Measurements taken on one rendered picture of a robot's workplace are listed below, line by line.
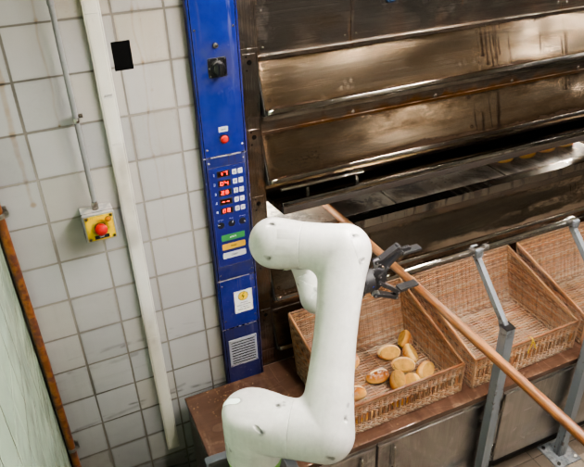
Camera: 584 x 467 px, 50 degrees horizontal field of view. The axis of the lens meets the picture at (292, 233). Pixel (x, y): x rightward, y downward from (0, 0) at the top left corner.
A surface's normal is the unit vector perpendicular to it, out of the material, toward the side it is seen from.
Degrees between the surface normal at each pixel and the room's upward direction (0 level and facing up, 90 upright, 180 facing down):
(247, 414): 14
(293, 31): 90
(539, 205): 70
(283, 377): 0
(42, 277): 90
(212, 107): 90
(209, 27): 90
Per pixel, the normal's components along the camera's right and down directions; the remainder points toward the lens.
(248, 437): -0.18, 0.48
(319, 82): 0.37, 0.14
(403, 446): 0.41, 0.47
